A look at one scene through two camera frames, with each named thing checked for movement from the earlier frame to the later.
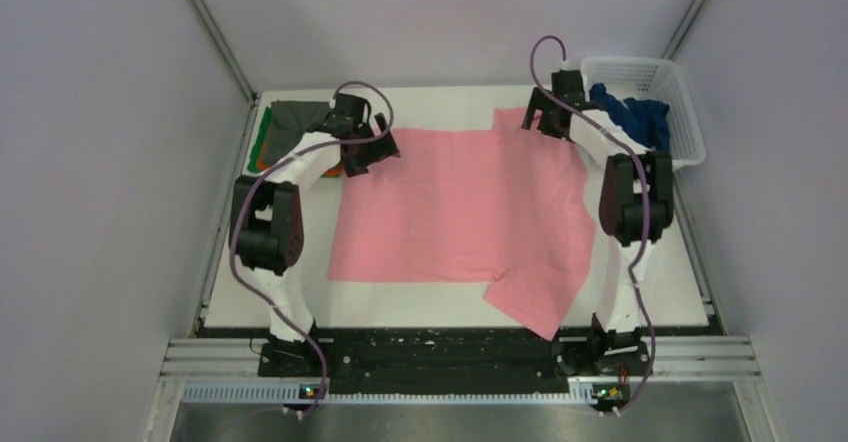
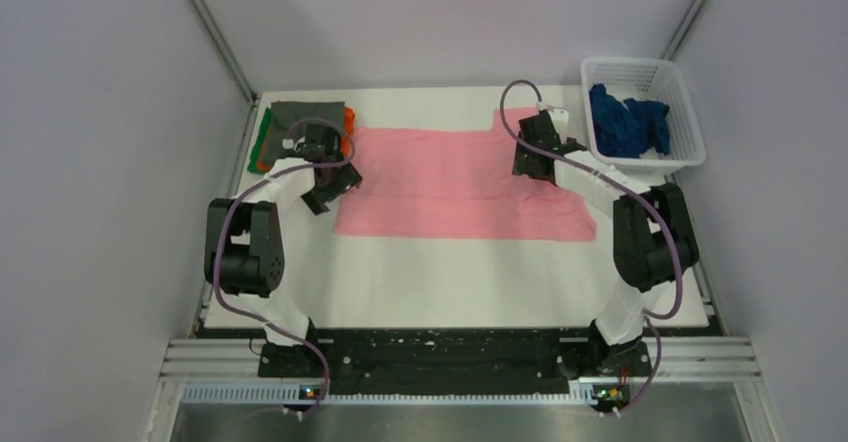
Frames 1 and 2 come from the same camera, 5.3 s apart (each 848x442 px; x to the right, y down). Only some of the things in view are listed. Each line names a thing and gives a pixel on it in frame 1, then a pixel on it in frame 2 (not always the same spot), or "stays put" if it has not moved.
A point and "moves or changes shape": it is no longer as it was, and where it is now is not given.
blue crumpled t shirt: [646, 119] stays put
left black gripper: [381, 149] -> [346, 176]
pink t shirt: [468, 203] moves or changes shape
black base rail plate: [447, 361] stays put
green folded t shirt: [257, 148] stays put
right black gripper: [537, 101] -> [522, 164]
